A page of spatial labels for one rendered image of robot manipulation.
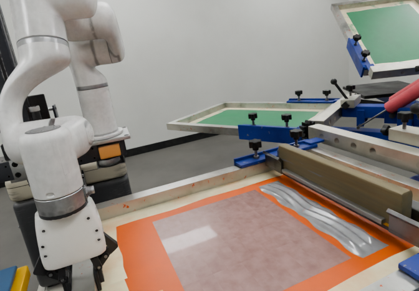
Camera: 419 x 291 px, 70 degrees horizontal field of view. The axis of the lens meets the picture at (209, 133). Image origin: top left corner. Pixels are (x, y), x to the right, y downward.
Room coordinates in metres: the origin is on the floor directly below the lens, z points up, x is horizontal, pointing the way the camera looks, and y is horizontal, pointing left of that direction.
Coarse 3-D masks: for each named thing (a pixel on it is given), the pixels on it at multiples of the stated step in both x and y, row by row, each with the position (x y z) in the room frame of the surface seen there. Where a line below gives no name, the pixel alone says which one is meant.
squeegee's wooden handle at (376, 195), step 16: (288, 160) 0.80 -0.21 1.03; (304, 160) 0.73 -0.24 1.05; (320, 160) 0.69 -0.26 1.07; (304, 176) 0.73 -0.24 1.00; (320, 176) 0.68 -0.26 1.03; (336, 176) 0.63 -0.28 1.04; (352, 176) 0.59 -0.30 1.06; (368, 176) 0.57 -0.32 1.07; (336, 192) 0.63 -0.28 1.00; (352, 192) 0.59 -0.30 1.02; (368, 192) 0.55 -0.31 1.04; (384, 192) 0.52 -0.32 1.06; (400, 192) 0.49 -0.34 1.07; (368, 208) 0.55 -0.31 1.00; (384, 208) 0.52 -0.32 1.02; (400, 208) 0.49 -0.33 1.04
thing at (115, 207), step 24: (240, 168) 0.86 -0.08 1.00; (264, 168) 0.89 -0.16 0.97; (360, 168) 0.76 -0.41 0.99; (144, 192) 0.78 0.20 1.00; (168, 192) 0.77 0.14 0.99; (192, 192) 0.80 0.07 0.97; (72, 264) 0.50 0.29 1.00; (72, 288) 0.43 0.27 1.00; (96, 288) 0.44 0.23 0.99; (384, 288) 0.35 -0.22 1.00; (408, 288) 0.35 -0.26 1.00
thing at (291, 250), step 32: (288, 224) 0.59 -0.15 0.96; (192, 256) 0.52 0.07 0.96; (224, 256) 0.51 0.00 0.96; (256, 256) 0.50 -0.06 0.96; (288, 256) 0.49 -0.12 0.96; (320, 256) 0.48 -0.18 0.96; (352, 256) 0.47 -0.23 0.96; (384, 256) 0.46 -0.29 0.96; (128, 288) 0.45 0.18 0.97; (160, 288) 0.45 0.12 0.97; (192, 288) 0.44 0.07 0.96; (224, 288) 0.43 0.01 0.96; (256, 288) 0.42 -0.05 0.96; (288, 288) 0.41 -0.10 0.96; (320, 288) 0.40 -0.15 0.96
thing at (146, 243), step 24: (240, 192) 0.77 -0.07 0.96; (312, 192) 0.72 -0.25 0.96; (168, 216) 0.69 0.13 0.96; (192, 216) 0.67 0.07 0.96; (216, 216) 0.66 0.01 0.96; (240, 216) 0.65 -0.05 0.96; (264, 216) 0.63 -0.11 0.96; (288, 216) 0.62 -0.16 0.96; (120, 240) 0.61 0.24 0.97; (144, 240) 0.60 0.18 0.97; (168, 240) 0.59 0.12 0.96; (192, 240) 0.58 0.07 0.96; (216, 240) 0.56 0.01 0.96; (144, 264) 0.51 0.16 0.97
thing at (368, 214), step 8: (296, 176) 0.75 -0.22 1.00; (312, 184) 0.69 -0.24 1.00; (320, 192) 0.66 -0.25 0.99; (328, 192) 0.64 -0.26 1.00; (336, 200) 0.61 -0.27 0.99; (344, 200) 0.60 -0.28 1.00; (352, 208) 0.57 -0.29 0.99; (360, 208) 0.56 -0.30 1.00; (368, 216) 0.53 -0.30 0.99; (376, 216) 0.52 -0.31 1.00
